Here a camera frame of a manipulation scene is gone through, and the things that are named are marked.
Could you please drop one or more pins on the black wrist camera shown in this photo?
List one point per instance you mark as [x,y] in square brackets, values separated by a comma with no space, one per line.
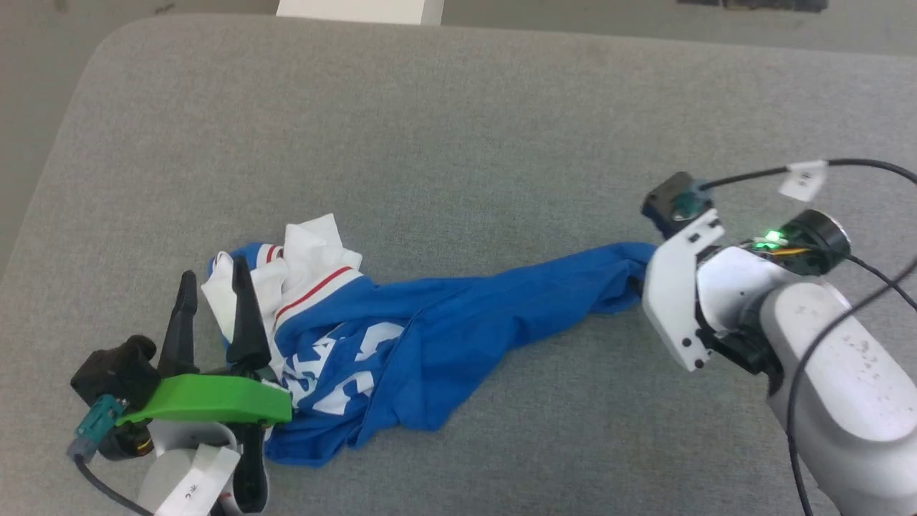
[118,373]
[663,201]

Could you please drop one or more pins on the black floor mat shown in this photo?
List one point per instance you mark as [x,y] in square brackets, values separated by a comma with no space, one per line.
[752,4]

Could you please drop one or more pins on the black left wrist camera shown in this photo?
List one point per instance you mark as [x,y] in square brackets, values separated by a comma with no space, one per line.
[118,373]

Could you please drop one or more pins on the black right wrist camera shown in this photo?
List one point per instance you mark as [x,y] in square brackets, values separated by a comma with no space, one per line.
[663,201]

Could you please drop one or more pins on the white box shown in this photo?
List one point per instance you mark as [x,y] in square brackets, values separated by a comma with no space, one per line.
[358,10]

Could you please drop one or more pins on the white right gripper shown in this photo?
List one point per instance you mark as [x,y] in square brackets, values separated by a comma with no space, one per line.
[670,294]

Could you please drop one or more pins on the blue and white jersey shirt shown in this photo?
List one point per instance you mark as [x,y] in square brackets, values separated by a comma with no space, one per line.
[430,330]

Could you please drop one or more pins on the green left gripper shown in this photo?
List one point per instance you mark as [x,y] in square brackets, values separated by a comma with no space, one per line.
[208,400]

